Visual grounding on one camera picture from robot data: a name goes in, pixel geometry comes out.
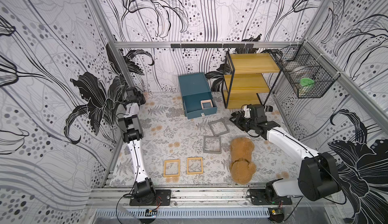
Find wooden black-framed shelf rack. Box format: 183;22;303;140
221;49;282;109

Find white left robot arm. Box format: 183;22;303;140
118;87;157;204

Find brown teddy bear plush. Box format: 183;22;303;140
229;137;256;185

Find teal yellow drawer cabinet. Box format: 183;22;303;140
178;73;217;120

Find black wire wall basket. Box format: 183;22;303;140
279;43;338;99

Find black white striped sock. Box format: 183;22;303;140
263;105;273;112

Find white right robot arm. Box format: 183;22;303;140
229;104;342;204

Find pink square brooch box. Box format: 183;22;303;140
201;99;213;109

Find green lidded cup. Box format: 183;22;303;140
299;78;315;96

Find black wall hook bar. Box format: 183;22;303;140
170;43;254;49

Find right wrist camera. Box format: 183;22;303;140
243;105;251;119

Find yellow square brooch box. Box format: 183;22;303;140
187;157;204;175
163;159;180;178

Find white bowl in basket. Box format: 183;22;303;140
290;66;309;78

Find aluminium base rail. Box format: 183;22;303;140
87;184;337;208

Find grey square brooch box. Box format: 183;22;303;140
203;136;222;154
208;119;230;137

